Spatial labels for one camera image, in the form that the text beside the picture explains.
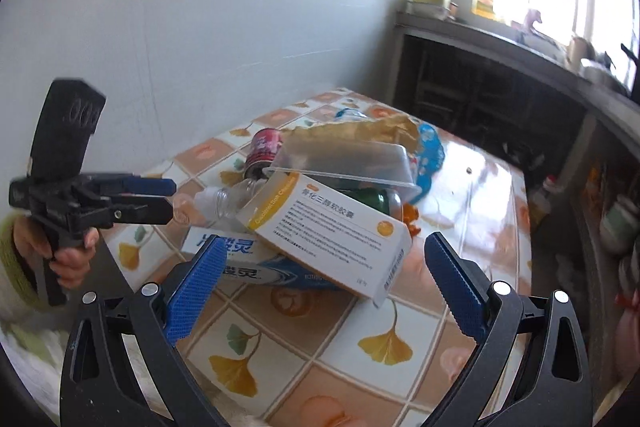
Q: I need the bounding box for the clear plastic food container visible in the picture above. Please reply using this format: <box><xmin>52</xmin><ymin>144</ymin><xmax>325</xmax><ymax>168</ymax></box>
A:
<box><xmin>262</xmin><ymin>142</ymin><xmax>423</xmax><ymax>202</ymax></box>

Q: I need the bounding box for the tan snack bag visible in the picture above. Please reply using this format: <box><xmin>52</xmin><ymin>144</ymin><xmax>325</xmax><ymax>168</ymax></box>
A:
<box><xmin>285</xmin><ymin>113</ymin><xmax>421</xmax><ymax>158</ymax></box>

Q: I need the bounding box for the blue plastic bag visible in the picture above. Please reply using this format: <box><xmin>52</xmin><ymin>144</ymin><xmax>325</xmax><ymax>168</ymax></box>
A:
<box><xmin>407</xmin><ymin>123</ymin><xmax>446</xmax><ymax>200</ymax></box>

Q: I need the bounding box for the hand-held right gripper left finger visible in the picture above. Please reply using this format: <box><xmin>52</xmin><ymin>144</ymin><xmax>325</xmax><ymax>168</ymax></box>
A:
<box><xmin>60</xmin><ymin>234</ymin><xmax>236</xmax><ymax>427</ymax></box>

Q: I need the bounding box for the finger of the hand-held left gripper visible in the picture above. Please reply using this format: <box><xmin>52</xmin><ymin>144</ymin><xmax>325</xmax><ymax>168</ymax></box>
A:
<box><xmin>112</xmin><ymin>198</ymin><xmax>174</xmax><ymax>226</ymax></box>
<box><xmin>124</xmin><ymin>176</ymin><xmax>178</xmax><ymax>198</ymax></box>

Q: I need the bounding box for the blue white toothpaste box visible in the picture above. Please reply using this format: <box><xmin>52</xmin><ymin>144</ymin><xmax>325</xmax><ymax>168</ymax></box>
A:
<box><xmin>180</xmin><ymin>227</ymin><xmax>351</xmax><ymax>293</ymax></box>

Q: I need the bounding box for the red-capped bottle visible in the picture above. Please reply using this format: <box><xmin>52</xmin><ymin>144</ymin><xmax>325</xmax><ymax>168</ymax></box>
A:
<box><xmin>530</xmin><ymin>174</ymin><xmax>558</xmax><ymax>228</ymax></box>

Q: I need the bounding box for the green drink can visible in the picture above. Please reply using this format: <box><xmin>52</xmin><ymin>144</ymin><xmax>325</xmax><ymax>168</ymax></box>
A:
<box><xmin>350</xmin><ymin>188</ymin><xmax>403</xmax><ymax>220</ymax></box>

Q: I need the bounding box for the concrete kitchen counter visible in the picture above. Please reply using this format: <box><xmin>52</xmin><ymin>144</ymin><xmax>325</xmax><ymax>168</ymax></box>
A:
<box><xmin>395</xmin><ymin>9</ymin><xmax>640</xmax><ymax>258</ymax></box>

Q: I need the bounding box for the enamel basin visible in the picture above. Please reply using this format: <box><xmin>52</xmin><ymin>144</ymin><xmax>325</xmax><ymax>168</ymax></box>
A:
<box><xmin>406</xmin><ymin>0</ymin><xmax>453</xmax><ymax>18</ymax></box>

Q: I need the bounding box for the white orange medicine box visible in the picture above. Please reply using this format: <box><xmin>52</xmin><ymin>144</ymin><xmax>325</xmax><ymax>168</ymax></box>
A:
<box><xmin>235</xmin><ymin>171</ymin><xmax>413</xmax><ymax>309</ymax></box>

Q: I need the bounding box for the person's left hand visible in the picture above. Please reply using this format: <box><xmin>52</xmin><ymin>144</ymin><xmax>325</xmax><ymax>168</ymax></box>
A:
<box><xmin>12</xmin><ymin>214</ymin><xmax>100</xmax><ymax>291</ymax></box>

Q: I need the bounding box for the ginkgo-print tablecloth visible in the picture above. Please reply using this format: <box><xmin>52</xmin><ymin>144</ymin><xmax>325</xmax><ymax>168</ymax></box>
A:
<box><xmin>97</xmin><ymin>88</ymin><xmax>533</xmax><ymax>427</ymax></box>

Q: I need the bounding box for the clear plastic bottle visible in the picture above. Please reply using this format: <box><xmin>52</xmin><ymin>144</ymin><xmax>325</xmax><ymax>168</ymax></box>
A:
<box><xmin>195</xmin><ymin>177</ymin><xmax>266</xmax><ymax>230</ymax></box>

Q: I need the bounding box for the red drink can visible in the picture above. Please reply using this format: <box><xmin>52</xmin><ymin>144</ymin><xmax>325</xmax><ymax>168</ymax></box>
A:
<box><xmin>244</xmin><ymin>128</ymin><xmax>286</xmax><ymax>180</ymax></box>

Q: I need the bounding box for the metal pot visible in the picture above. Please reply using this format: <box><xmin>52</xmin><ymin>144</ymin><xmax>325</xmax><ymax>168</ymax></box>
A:
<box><xmin>580</xmin><ymin>57</ymin><xmax>626</xmax><ymax>92</ymax></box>

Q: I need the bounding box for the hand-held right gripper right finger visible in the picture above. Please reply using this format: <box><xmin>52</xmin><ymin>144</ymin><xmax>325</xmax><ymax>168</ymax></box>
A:
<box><xmin>424</xmin><ymin>232</ymin><xmax>593</xmax><ymax>427</ymax></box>

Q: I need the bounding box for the orange wrapper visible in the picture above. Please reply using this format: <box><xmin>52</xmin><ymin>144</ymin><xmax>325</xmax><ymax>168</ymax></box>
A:
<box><xmin>400</xmin><ymin>204</ymin><xmax>426</xmax><ymax>235</ymax></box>

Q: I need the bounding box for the person's left forearm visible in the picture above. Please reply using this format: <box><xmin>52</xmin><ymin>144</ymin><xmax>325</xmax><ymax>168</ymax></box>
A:
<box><xmin>0</xmin><ymin>212</ymin><xmax>48</xmax><ymax>343</ymax></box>

